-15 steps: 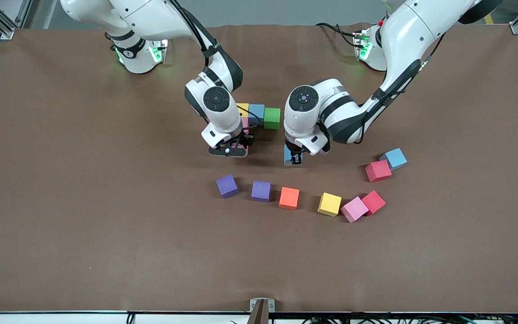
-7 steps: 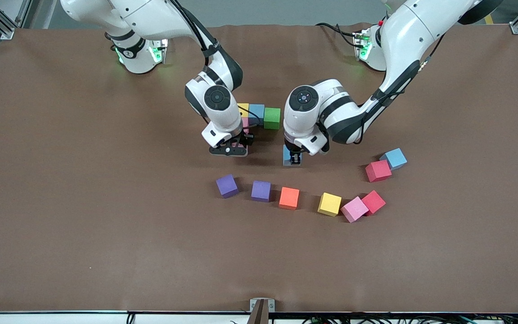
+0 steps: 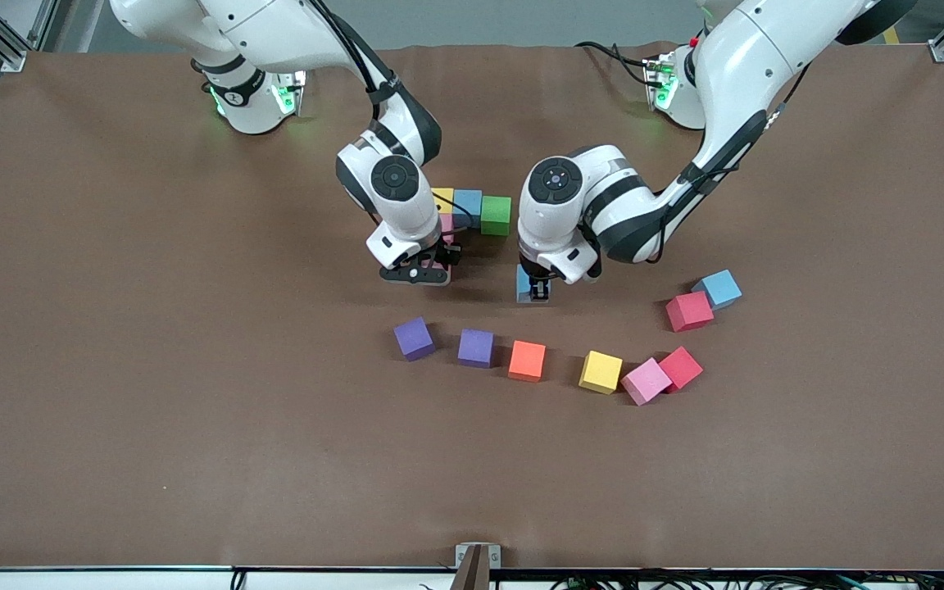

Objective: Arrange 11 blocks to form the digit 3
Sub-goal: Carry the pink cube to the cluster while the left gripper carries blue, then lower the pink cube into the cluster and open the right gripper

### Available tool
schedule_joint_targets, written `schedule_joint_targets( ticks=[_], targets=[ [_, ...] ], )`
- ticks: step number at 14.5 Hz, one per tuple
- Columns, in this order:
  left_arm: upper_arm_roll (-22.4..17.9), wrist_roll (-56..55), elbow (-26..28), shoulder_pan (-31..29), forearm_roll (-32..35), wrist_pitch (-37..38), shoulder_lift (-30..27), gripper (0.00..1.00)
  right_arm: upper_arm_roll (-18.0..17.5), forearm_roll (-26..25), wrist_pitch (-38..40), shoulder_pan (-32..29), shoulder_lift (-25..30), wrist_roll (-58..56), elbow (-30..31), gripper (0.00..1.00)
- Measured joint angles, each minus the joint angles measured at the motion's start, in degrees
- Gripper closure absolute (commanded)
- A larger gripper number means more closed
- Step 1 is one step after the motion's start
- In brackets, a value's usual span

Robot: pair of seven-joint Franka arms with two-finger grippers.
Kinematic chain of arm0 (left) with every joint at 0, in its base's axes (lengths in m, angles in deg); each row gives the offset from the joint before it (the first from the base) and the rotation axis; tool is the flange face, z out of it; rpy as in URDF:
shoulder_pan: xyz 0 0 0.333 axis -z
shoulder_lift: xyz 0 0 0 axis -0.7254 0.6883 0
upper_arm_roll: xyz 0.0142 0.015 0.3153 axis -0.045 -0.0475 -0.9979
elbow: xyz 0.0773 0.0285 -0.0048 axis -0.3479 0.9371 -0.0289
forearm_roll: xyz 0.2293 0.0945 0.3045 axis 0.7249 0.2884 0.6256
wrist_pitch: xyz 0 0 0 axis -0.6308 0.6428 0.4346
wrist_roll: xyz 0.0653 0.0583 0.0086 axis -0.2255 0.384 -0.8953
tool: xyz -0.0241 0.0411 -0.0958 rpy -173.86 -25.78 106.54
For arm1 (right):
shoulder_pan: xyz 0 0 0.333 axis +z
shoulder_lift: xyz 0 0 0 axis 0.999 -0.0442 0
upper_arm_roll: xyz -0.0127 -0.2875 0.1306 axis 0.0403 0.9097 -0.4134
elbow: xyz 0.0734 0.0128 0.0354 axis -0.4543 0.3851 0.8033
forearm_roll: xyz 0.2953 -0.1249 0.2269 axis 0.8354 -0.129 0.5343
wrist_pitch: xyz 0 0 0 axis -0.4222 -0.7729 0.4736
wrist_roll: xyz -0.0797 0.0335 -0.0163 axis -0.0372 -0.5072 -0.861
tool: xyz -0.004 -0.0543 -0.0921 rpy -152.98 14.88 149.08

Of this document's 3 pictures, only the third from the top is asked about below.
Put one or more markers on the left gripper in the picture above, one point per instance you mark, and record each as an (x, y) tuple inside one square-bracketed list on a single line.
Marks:
[(539, 288)]

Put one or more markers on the red foam cube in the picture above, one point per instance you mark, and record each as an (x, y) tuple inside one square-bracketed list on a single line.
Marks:
[(689, 310), (683, 366)]

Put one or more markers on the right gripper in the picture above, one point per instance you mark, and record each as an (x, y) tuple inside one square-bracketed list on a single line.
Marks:
[(447, 253)]

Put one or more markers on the orange foam cube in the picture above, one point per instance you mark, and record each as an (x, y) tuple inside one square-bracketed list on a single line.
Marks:
[(527, 360)]

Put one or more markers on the brown table cover sheet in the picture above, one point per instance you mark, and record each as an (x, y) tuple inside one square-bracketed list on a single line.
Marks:
[(193, 451)]

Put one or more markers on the yellow foam cube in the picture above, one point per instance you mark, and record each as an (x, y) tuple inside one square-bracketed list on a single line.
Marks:
[(601, 370), (443, 198)]

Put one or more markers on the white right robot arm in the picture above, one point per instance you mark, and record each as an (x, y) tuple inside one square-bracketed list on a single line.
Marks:
[(275, 33)]

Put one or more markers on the purple foam cube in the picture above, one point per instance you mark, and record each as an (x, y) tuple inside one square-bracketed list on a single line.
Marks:
[(413, 337), (475, 347)]

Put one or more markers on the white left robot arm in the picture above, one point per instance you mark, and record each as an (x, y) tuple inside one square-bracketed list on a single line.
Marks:
[(751, 57)]

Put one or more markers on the green foam cube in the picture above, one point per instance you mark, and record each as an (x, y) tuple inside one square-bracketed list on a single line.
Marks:
[(496, 215)]

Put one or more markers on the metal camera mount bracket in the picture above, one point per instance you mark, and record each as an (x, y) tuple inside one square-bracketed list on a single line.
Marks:
[(478, 565)]

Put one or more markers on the blue foam cube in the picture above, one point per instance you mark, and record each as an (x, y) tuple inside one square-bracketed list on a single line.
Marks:
[(719, 288), (466, 207), (522, 284)]

